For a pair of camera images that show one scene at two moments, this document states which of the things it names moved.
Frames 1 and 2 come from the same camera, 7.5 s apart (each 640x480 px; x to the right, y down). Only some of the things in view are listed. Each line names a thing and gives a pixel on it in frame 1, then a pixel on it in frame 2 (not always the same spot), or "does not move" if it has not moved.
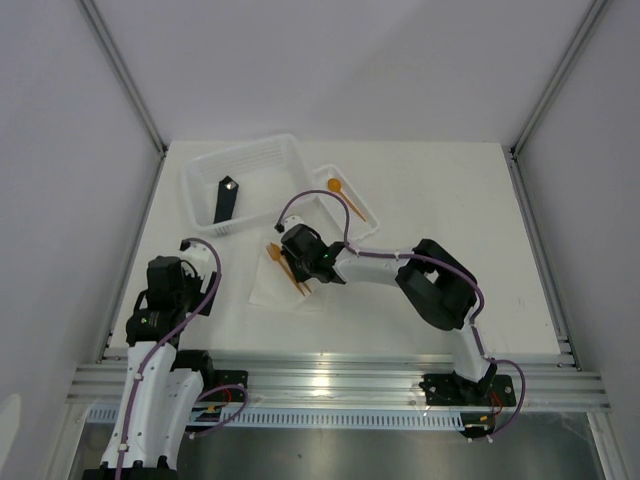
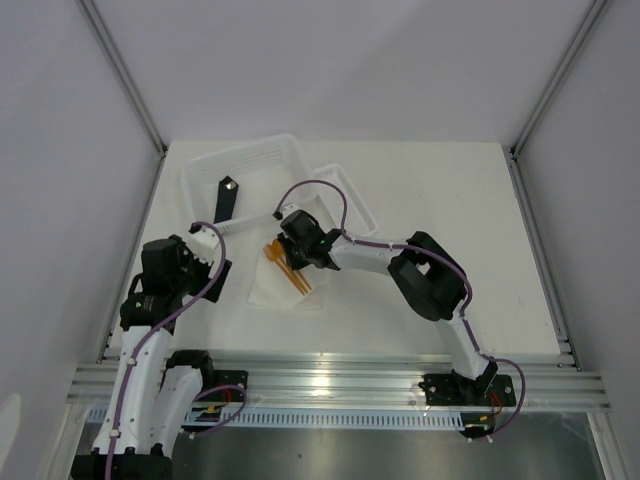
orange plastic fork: [275, 253] does not move
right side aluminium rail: [562, 328] does not move
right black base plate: [443, 390] does not move
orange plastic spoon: [334, 185] -> [277, 254]
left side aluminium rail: [153, 183] does not move
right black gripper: [289, 257] -> [294, 263]
